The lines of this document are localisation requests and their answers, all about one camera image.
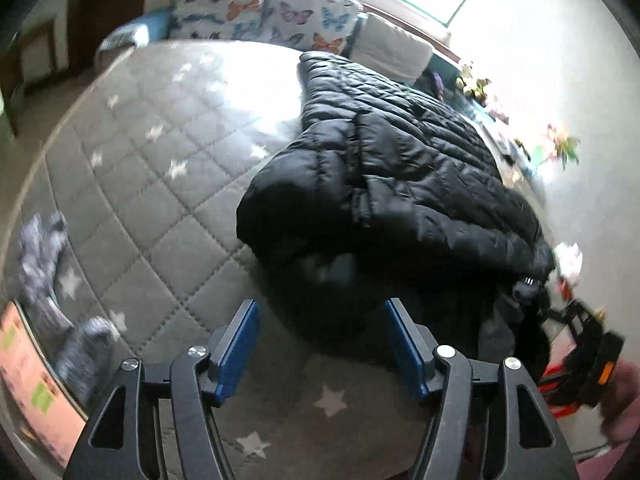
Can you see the blue bed sheet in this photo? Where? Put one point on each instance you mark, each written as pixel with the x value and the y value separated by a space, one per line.
pixel 135 35

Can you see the butterfly print pillow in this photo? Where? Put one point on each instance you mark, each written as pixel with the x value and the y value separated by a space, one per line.
pixel 220 10
pixel 310 17

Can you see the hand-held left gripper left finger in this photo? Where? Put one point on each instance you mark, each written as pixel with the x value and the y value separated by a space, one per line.
pixel 240 350

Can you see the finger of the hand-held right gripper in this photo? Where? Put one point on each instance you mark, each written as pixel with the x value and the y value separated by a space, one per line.
pixel 530 292

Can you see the white and pink bag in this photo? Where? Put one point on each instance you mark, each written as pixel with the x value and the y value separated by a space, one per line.
pixel 567 260

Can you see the grey patterned cloth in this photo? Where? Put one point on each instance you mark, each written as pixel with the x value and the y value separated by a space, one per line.
pixel 42 260
pixel 85 355

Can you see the white dog plush toy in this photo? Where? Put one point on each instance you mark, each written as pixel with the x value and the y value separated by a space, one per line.
pixel 467 75

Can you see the black puffer jacket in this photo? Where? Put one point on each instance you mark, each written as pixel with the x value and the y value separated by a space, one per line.
pixel 400 170

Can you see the white pillow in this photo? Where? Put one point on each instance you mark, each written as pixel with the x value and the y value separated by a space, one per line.
pixel 390 47

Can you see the grey star quilted mattress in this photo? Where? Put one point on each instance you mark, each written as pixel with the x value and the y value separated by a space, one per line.
pixel 150 185

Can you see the dark wooden door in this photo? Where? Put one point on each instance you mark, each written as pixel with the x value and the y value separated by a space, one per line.
pixel 87 10

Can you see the person's right forearm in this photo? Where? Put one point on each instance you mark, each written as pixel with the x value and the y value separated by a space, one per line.
pixel 625 410

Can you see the purple toy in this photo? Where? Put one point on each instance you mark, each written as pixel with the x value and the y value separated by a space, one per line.
pixel 437 82

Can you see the brown bear plush toy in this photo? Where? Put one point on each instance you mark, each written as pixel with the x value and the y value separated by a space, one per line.
pixel 481 89

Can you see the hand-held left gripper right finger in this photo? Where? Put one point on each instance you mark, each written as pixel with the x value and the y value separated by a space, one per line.
pixel 405 350

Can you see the pink plush toy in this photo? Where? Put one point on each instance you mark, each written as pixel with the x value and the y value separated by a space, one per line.
pixel 499 112

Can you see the pink printed box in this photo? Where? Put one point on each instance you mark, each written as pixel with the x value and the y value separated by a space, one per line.
pixel 35 390

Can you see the flower wall sticker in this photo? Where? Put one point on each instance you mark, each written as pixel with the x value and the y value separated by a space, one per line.
pixel 557 145

